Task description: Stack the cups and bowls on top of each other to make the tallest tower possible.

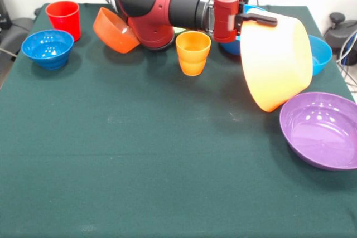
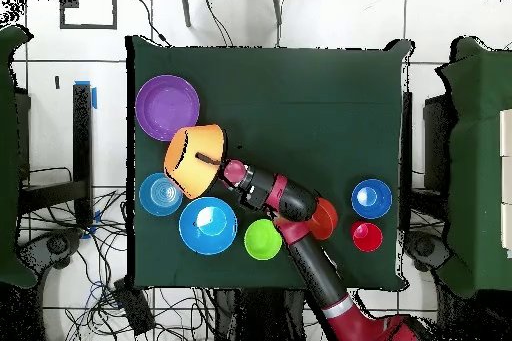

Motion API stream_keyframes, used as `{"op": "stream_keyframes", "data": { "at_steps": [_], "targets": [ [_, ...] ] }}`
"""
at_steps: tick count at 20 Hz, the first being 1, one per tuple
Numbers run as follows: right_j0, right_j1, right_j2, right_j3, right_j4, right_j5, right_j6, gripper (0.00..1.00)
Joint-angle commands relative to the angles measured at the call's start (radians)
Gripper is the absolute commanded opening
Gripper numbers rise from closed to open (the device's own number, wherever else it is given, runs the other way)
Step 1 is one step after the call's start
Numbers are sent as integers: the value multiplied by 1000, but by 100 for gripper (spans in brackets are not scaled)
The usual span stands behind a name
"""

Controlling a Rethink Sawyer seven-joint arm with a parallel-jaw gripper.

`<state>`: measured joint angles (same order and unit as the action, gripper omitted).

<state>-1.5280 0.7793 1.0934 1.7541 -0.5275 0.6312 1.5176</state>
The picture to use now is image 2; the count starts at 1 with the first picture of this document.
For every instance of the black power strip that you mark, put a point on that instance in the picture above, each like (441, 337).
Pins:
(134, 309)

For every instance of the green cloth side table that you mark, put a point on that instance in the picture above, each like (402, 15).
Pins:
(8, 157)
(480, 157)

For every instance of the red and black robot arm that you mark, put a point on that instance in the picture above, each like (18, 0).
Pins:
(292, 201)

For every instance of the black office chair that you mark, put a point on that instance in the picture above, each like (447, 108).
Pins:
(56, 245)
(426, 249)

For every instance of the grey metal leg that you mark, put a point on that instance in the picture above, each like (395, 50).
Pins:
(277, 5)
(186, 9)

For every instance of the dark blue bowl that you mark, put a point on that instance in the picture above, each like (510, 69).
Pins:
(372, 199)

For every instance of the purple bowl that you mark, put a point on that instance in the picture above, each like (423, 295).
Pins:
(166, 107)

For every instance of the large light blue bowl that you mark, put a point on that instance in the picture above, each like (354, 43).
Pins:
(208, 226)

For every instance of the large orange bowl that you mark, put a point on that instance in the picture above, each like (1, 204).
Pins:
(196, 173)

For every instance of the dark green tablecloth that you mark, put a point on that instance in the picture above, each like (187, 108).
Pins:
(300, 89)

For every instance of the red cup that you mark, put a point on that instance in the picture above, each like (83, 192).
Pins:
(368, 237)

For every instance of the black metal frame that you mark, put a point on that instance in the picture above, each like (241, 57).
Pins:
(406, 137)
(82, 137)

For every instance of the small light blue bowl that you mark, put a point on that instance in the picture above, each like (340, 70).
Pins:
(158, 197)

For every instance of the red-orange bowl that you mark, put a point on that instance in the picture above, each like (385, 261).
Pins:
(326, 219)

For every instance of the green bowl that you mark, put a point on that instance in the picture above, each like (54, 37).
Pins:
(262, 240)

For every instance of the grey square floor frame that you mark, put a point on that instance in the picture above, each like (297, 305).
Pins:
(88, 26)

